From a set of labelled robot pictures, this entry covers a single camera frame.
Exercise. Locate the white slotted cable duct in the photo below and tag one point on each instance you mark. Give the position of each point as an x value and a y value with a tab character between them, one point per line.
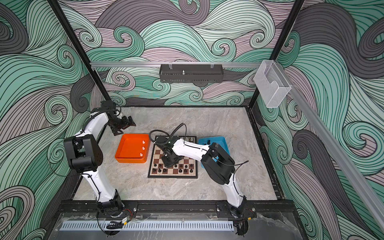
150	226

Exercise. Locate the aluminium rail right wall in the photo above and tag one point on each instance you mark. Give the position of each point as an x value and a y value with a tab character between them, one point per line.
304	96

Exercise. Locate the clear acrylic wall holder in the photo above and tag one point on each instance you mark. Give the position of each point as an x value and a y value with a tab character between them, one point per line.
272	83

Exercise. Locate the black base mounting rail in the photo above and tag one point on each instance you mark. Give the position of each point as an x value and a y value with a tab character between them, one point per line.
196	206

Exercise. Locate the aluminium rail wall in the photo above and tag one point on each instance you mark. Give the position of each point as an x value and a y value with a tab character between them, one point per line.
138	64
304	96

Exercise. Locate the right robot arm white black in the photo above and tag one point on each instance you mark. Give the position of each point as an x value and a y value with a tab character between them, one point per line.
220	166

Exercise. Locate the brown cream chess board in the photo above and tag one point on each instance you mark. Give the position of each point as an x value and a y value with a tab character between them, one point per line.
187	168

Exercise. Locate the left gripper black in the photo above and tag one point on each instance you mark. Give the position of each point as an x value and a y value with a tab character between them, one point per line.
125	125

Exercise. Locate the blue plastic tray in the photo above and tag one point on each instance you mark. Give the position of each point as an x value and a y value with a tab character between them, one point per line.
219	140

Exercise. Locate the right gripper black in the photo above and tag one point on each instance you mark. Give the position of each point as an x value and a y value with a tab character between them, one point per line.
167	164

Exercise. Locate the aluminium rail back wall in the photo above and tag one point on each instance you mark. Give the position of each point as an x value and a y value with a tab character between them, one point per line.
138	64

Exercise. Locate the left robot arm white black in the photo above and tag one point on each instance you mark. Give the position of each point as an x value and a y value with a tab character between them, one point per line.
85	156

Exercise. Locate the orange plastic tray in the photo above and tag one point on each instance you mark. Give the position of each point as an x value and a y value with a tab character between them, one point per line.
130	147

